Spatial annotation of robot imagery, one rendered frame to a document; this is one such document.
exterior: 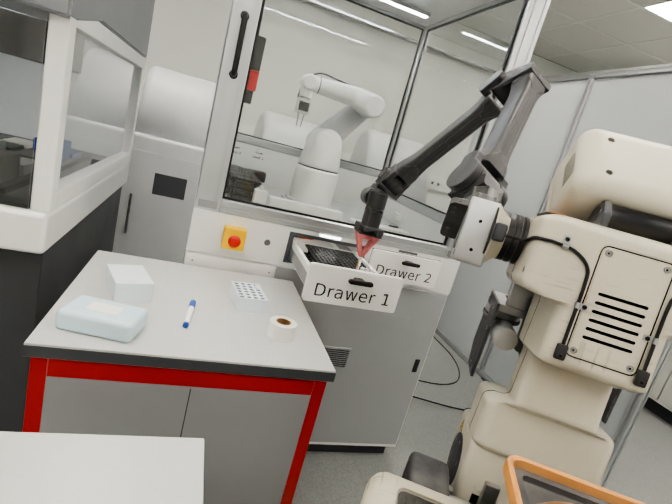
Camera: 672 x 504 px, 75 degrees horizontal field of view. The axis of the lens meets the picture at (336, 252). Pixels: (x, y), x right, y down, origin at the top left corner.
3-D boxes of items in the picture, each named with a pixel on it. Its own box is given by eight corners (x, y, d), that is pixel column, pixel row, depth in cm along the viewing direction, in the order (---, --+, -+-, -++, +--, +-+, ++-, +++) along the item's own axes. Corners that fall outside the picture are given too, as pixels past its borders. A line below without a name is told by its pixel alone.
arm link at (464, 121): (503, 72, 105) (529, 106, 108) (500, 66, 110) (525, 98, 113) (373, 179, 127) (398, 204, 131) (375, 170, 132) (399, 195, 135)
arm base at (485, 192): (451, 200, 76) (520, 220, 74) (458, 173, 81) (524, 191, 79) (438, 235, 83) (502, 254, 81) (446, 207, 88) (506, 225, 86)
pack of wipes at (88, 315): (146, 325, 97) (150, 307, 96) (129, 345, 88) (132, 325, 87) (78, 310, 96) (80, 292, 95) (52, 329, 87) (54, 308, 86)
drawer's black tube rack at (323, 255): (367, 292, 138) (373, 273, 136) (315, 284, 132) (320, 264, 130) (347, 269, 158) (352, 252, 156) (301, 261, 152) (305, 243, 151)
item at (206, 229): (449, 294, 175) (460, 261, 172) (185, 250, 142) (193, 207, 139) (369, 233, 263) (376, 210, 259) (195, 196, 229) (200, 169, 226)
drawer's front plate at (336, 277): (393, 313, 131) (404, 279, 128) (301, 300, 121) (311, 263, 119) (391, 311, 132) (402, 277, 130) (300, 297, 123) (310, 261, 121)
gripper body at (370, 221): (362, 233, 127) (370, 208, 125) (353, 225, 136) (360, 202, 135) (383, 237, 129) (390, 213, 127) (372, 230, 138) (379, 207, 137)
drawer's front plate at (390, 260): (433, 288, 170) (442, 262, 168) (366, 277, 161) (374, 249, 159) (431, 287, 172) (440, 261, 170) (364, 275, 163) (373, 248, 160)
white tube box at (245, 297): (265, 313, 121) (268, 300, 120) (235, 310, 117) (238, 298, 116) (256, 295, 132) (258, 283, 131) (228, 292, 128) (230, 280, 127)
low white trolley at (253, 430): (264, 617, 118) (336, 371, 100) (-9, 644, 98) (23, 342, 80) (247, 459, 171) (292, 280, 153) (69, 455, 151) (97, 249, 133)
